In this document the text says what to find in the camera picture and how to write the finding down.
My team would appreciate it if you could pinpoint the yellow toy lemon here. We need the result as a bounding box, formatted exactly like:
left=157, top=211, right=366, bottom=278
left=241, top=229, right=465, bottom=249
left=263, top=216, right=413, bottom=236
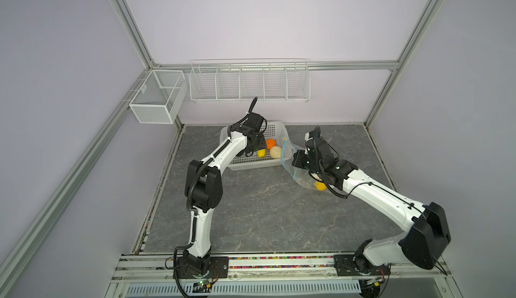
left=256, top=149, right=266, bottom=158

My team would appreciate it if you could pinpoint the beige toy garlic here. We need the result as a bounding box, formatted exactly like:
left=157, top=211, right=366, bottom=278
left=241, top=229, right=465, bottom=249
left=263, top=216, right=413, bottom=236
left=270, top=146, right=282, bottom=159

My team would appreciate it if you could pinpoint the clear zip top bag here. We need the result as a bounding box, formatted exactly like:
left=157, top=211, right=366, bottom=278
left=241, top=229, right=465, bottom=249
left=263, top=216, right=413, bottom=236
left=280, top=138, right=322, bottom=191

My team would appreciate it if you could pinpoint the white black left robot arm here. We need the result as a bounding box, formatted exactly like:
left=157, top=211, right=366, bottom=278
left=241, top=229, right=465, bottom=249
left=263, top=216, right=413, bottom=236
left=174, top=97, right=267, bottom=276

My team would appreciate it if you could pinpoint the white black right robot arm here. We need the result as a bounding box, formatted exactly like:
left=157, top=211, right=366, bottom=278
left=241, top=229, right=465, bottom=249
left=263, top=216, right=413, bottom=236
left=281, top=127, right=451, bottom=275

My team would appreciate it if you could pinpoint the orange toy fruit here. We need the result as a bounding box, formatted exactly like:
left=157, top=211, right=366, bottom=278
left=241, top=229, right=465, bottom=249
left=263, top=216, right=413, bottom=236
left=266, top=139, right=276, bottom=150

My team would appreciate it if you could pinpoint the white perforated plastic basket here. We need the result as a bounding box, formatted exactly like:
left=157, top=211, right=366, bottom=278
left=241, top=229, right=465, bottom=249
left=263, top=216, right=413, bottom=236
left=228, top=121, right=292, bottom=171

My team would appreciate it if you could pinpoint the white vent grille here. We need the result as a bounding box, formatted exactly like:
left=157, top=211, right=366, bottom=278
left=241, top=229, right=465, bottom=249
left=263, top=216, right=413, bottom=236
left=125, top=279, right=361, bottom=297

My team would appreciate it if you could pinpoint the white wire wall shelf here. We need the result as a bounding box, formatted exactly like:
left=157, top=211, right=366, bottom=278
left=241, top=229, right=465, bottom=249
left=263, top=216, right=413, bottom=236
left=189, top=58, right=311, bottom=103

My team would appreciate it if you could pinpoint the white mesh wall box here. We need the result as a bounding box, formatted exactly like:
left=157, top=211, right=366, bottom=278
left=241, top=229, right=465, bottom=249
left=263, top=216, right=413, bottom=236
left=129, top=70, right=188, bottom=124

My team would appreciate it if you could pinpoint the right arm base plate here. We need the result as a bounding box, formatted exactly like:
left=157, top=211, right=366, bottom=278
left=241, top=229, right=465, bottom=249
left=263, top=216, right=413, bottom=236
left=333, top=254, right=391, bottom=276

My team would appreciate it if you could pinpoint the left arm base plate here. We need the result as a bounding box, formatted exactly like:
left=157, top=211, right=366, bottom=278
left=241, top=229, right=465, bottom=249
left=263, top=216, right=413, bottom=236
left=174, top=255, right=229, bottom=279

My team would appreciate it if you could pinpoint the aluminium front rail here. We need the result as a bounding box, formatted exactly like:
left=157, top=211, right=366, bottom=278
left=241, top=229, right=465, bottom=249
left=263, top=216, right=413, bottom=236
left=112, top=252, right=452, bottom=283

